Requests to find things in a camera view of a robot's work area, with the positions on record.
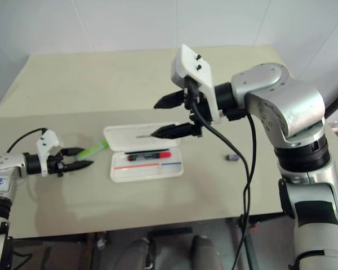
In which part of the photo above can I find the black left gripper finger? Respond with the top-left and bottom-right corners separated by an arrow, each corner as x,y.
62,147 -> 87,158
63,160 -> 95,173

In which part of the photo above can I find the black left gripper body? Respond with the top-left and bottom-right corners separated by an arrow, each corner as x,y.
46,148 -> 69,178

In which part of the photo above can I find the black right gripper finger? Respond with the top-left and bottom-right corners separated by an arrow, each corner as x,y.
150,122 -> 201,140
153,90 -> 186,110

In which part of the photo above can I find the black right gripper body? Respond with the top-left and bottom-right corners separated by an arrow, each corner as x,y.
183,75 -> 215,139

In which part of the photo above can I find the green marker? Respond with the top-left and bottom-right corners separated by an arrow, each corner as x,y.
75,140 -> 110,161

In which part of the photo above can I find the red and black marker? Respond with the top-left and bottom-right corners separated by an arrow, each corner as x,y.
126,150 -> 172,163

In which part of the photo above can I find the white plastic pencil case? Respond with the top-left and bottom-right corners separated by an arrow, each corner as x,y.
103,121 -> 185,184

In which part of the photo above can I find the dark rounded shape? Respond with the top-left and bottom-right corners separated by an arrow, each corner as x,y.
126,237 -> 159,270
190,234 -> 224,270

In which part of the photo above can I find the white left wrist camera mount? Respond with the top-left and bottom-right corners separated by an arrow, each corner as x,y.
35,128 -> 64,178

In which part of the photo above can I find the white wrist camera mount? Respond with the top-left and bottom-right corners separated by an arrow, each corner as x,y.
171,44 -> 225,125
35,128 -> 64,178

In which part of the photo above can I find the thick black right wrist cable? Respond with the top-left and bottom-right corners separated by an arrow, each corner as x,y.
185,81 -> 250,270

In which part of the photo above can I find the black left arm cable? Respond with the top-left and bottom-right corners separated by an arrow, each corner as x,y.
6,127 -> 48,154

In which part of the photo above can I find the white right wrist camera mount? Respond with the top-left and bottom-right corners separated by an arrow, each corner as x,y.
171,44 -> 225,125

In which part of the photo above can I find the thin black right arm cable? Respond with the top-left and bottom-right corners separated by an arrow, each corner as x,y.
236,111 -> 256,226

